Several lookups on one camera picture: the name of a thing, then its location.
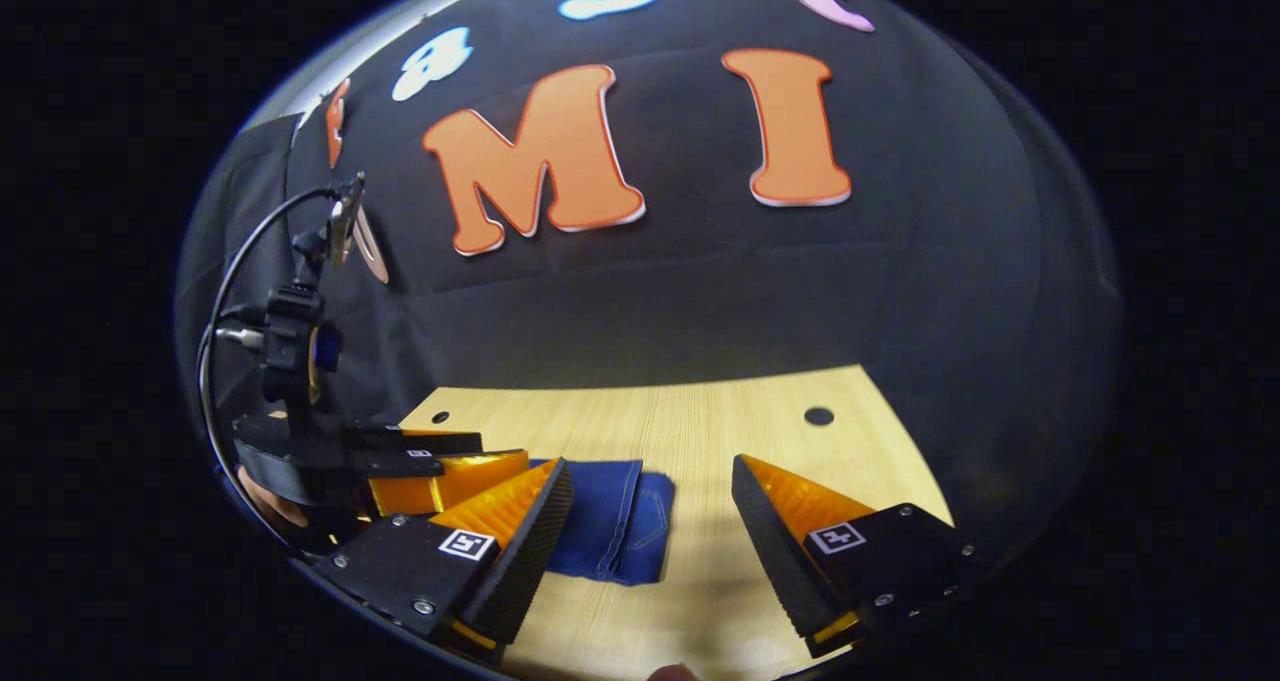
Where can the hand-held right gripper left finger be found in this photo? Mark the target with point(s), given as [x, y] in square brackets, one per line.
[525, 551]

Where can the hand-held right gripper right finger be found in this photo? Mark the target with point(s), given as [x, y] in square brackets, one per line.
[775, 551]

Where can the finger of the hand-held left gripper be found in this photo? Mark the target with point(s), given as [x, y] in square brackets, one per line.
[450, 476]
[430, 441]

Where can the blue denim jeans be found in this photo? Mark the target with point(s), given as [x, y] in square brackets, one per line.
[610, 521]

